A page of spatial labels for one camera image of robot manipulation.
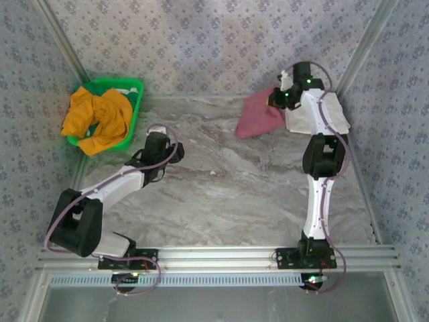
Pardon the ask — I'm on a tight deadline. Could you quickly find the pink t-shirt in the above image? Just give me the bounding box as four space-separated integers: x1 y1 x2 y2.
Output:
234 87 286 139

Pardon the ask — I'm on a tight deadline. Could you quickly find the white folded t-shirt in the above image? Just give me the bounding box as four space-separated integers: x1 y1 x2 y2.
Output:
284 93 352 134

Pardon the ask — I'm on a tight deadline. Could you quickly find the yellow t-shirt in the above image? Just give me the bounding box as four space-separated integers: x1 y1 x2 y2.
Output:
60 86 134 157

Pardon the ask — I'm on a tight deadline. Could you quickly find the green plastic basket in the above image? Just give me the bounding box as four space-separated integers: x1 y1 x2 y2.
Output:
66 77 145 152

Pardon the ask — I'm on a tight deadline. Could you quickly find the black controller board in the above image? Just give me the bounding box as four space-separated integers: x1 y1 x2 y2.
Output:
112 273 140 286
300 273 328 290

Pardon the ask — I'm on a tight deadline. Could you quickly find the aluminium frame post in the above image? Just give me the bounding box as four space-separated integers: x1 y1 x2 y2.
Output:
35 0 90 83
334 0 402 97

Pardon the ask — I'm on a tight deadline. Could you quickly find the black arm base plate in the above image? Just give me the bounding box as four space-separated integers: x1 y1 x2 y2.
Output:
98 248 159 271
275 247 338 270

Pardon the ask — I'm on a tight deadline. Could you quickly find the aluminium mounting rail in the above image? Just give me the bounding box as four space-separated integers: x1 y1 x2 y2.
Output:
36 244 402 272

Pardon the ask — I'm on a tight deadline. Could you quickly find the grey slotted cable duct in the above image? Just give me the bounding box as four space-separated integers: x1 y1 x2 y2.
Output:
48 273 304 288

